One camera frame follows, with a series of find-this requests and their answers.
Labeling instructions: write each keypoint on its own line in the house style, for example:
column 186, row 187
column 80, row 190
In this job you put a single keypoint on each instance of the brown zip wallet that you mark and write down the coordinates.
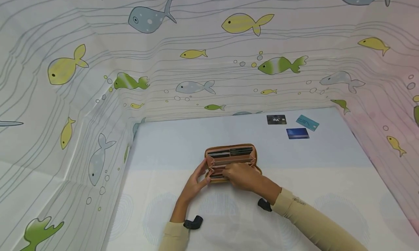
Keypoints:
column 229, row 158

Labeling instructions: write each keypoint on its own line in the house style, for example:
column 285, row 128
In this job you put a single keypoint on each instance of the dark blue card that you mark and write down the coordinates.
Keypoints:
column 297, row 133

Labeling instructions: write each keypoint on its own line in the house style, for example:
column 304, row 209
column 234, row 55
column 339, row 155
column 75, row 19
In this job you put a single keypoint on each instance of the person's right fingers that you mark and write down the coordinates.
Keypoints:
column 229, row 174

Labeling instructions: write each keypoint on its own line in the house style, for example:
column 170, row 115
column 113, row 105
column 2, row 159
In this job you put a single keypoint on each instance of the person's left forearm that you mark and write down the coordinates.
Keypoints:
column 175, row 229

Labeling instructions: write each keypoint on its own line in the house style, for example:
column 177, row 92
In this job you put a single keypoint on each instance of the row of cards in wallet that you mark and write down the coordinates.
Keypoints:
column 230, row 152

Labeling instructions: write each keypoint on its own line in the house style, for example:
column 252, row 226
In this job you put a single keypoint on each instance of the person's left hand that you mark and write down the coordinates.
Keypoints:
column 191, row 187

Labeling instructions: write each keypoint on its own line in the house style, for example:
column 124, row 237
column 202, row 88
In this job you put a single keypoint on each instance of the black card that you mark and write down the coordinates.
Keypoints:
column 276, row 119

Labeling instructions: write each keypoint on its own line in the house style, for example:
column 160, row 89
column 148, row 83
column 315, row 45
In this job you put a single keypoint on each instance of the person's right hand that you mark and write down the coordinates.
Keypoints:
column 244, row 176

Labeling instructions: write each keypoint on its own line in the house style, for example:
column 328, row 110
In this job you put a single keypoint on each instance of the person's left index finger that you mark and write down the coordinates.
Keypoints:
column 201, row 167

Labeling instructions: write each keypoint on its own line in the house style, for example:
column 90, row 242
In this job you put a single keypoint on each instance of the person's left thumb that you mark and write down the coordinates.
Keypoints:
column 204, row 183

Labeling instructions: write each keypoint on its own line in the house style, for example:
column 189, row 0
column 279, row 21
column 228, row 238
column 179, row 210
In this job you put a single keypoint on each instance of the person's right forearm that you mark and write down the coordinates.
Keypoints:
column 304, row 214

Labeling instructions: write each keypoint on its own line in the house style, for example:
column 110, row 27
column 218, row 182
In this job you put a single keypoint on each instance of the teal card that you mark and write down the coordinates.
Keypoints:
column 307, row 123

